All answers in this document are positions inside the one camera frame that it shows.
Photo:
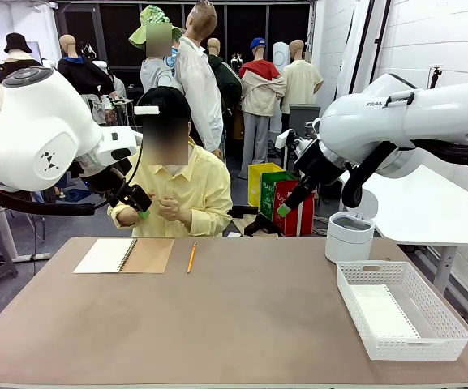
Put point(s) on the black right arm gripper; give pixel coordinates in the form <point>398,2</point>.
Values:
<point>314,162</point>

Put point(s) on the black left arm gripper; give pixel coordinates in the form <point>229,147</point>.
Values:
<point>104,180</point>

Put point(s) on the brown spiral notebook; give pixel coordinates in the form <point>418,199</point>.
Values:
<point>136,257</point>

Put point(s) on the yellow pencil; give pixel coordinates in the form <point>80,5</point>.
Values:
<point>191,257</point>

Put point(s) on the white paper sheet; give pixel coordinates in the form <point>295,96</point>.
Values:
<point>379,312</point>

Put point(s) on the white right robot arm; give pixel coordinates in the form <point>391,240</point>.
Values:
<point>359,125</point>

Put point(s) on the person's right forearm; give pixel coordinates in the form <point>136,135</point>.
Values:
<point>128,216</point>

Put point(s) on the person's left forearm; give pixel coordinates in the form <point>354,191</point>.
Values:
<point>185,216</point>

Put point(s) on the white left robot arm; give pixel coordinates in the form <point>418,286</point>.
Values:
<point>35,133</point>

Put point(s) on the person's left hand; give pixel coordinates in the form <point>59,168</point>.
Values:
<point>170,208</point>

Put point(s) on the red recycling bag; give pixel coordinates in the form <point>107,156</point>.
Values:
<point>298,225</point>

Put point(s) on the green recycling bag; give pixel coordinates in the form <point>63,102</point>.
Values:
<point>268,194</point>

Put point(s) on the yellow recycling bag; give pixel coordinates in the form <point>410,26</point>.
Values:
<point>256,184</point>

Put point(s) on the black stand base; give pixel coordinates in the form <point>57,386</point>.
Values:
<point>258,225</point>

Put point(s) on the white round trash bin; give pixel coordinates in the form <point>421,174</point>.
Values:
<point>347,239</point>

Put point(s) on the person in yellow shirt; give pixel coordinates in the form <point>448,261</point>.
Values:
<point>205,190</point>

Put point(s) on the grey box bin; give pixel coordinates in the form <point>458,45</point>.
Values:
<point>303,115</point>

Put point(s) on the black cap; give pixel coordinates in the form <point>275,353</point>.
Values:
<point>168,99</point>

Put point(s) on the mannequin blue cap red jacket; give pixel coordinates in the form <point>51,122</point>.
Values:
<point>260,93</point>

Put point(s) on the mannequin cream shirt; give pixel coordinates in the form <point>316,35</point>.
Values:
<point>300,85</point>

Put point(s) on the large white desk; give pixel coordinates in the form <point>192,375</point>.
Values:
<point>420,210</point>

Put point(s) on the tall mannequin white shirt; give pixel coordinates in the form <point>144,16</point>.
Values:
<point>199,89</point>

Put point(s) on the figure green checked hat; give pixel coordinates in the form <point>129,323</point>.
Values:
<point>154,75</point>

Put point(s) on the mannequin dark green jacket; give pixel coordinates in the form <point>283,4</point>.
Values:
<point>227,81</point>

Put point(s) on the mannequin black hoodie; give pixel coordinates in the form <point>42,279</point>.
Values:
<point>83,75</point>

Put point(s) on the white tower fan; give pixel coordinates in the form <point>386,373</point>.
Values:
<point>280,54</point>

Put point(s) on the black tripod pole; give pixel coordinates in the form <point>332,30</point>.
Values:
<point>434,79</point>

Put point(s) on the white plastic mesh basket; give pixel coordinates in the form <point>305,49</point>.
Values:
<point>440,324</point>

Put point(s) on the mannequin black bucket hat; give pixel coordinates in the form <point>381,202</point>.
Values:
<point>16,44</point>

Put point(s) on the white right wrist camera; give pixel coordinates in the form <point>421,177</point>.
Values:
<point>284,138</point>

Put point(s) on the white head-mounted camera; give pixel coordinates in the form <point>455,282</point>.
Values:
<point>146,110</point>

